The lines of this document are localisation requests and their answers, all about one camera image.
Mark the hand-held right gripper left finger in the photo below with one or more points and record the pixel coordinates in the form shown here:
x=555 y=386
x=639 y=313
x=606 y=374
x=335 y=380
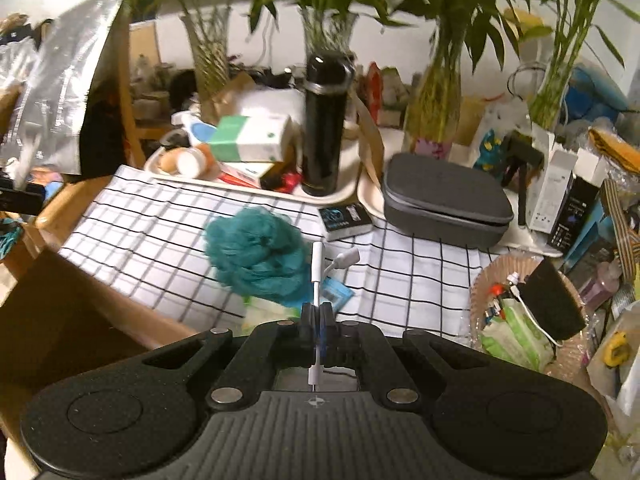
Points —
x=311 y=322

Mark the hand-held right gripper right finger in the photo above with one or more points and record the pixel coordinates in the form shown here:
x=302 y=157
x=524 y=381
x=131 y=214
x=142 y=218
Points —
x=327 y=322

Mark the blue packet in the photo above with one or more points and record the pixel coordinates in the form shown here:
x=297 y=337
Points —
x=337 y=294

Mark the teal mesh bath pouf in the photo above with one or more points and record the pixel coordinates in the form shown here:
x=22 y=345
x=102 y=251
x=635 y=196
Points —
x=255 y=255

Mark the black tissue pack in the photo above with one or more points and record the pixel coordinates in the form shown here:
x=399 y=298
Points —
x=345 y=220

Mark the brown cardboard box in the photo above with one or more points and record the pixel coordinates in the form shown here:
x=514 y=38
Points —
x=75 y=320

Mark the pale green packet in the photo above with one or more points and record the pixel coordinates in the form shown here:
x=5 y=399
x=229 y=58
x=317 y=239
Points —
x=270 y=315

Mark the red and white box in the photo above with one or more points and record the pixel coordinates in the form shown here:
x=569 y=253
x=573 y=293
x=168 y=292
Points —
x=245 y=175

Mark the glass dish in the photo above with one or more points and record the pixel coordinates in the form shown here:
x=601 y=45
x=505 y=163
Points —
x=485 y=280

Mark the grey zip case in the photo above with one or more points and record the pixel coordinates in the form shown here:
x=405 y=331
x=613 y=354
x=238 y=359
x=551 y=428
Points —
x=440 y=195

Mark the black thermos bottle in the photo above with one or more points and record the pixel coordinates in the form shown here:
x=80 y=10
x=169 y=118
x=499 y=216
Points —
x=322 y=135

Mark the green and white box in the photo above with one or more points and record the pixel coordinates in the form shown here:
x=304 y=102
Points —
x=250 y=137

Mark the white cap bottle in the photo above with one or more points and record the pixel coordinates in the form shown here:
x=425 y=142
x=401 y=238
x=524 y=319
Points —
x=190 y=162

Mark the wooden egg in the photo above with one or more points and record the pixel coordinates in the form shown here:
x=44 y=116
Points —
x=168 y=161

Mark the white and blue tube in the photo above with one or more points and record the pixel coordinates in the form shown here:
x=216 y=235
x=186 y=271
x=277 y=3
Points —
x=197 y=130

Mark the white plastic pack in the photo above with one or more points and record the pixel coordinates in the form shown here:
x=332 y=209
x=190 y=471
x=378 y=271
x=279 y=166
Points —
x=272 y=100

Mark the black sponge block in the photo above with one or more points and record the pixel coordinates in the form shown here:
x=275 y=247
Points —
x=555 y=300

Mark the colourful toy packet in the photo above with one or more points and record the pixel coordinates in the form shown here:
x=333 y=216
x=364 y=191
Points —
x=487 y=150

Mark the brown paper bag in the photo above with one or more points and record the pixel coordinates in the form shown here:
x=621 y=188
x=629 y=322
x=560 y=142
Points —
x=227 y=97

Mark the bamboo in glass vase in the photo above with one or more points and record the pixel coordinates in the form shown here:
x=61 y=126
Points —
x=327 y=30
x=550 y=90
x=210 y=60
x=435 y=100

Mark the black tripod stand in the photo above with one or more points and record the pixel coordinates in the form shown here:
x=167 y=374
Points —
x=522 y=155

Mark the black carton box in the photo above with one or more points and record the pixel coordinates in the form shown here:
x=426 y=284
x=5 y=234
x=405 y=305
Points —
x=572 y=215

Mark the wooden chair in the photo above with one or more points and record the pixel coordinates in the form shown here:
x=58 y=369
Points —
x=65 y=205

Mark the pink bottle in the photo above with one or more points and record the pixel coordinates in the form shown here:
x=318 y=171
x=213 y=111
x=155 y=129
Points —
x=597 y=282

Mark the white carton box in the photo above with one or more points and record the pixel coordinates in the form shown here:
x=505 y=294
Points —
x=560 y=175

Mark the yellow cloth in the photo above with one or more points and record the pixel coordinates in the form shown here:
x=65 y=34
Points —
x=615 y=150

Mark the blue bag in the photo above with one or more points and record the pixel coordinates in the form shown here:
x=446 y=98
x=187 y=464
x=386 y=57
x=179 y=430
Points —
x=595 y=92

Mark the silver foil bag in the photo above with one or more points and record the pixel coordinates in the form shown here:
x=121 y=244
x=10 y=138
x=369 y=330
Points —
x=55 y=75

